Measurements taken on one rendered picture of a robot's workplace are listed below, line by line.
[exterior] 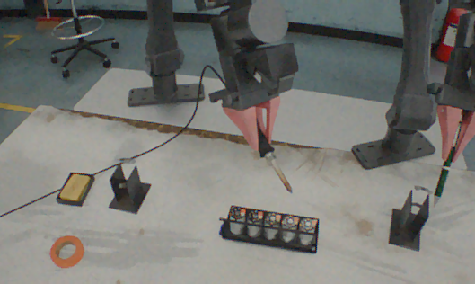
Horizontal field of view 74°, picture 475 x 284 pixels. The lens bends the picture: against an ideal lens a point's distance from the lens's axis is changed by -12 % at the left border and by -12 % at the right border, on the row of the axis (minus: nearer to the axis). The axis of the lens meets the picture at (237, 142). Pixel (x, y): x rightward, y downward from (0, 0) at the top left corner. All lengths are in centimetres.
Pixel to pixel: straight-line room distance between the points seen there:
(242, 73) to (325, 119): 42
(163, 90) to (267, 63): 51
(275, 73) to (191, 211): 33
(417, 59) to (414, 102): 8
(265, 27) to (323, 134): 44
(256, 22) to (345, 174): 42
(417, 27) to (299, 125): 34
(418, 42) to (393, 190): 29
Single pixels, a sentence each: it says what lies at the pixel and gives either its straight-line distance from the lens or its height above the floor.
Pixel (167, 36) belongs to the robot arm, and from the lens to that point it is 81.
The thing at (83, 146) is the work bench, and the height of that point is 75.
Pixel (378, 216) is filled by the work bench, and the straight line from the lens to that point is 69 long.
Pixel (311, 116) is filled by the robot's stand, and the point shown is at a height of 75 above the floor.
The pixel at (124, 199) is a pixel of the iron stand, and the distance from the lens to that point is 70.
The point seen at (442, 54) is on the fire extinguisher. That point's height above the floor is 8.
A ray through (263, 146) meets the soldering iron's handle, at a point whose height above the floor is 91.
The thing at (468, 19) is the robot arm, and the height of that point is 112.
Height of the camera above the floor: 127
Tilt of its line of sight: 41 degrees down
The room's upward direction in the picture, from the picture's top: straight up
